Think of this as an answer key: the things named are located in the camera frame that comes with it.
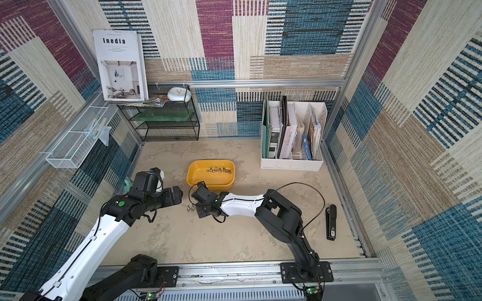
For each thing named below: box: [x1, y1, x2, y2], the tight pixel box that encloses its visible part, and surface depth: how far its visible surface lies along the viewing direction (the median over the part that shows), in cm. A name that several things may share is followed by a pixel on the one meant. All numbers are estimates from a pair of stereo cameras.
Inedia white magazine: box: [92, 29, 149, 102], surface depth 79 cm
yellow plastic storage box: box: [186, 159, 236, 191], surface depth 107 cm
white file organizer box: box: [260, 100, 328, 172], surface depth 101 cm
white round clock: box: [166, 86, 193, 103], surface depth 91 cm
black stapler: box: [325, 203, 338, 241], surface depth 85 cm
